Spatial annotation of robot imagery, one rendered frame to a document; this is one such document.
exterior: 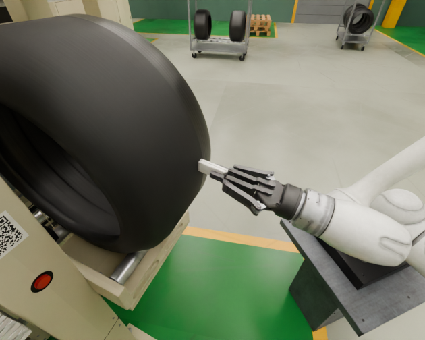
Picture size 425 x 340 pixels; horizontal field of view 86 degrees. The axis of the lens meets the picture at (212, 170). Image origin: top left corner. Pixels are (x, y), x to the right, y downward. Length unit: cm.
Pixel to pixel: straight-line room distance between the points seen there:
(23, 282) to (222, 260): 134
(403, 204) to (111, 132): 89
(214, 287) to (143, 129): 139
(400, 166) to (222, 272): 131
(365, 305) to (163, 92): 99
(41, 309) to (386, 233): 73
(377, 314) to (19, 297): 106
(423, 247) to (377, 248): 48
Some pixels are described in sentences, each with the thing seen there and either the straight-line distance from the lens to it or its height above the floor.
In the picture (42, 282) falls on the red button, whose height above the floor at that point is 107.
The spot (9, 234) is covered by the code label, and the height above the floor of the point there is 121.
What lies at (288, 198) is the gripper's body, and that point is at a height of 121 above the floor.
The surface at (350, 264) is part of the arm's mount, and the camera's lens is 109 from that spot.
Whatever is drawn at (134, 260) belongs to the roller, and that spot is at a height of 92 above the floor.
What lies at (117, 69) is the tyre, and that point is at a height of 143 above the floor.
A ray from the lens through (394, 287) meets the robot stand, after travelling 120.
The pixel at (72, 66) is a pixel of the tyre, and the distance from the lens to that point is 44.
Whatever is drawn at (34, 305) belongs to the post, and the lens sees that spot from 68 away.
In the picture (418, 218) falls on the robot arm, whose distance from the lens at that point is 99.
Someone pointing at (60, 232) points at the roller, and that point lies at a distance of 92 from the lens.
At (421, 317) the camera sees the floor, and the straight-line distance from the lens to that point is 205.
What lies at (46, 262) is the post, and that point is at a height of 110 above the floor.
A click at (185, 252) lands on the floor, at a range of 179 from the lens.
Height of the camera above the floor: 156
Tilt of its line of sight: 41 degrees down
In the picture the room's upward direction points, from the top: straight up
